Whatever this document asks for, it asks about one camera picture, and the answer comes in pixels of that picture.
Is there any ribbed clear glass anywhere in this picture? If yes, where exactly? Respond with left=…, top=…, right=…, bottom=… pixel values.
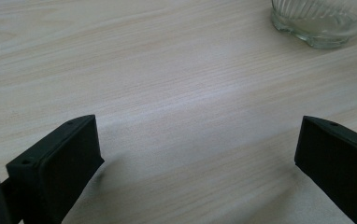
left=270, top=0, right=357, bottom=49

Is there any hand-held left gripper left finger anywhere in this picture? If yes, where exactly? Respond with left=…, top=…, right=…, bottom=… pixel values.
left=6, top=114, right=106, bottom=224

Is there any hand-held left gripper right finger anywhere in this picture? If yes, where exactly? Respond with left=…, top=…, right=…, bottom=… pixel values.
left=293, top=115, right=357, bottom=224

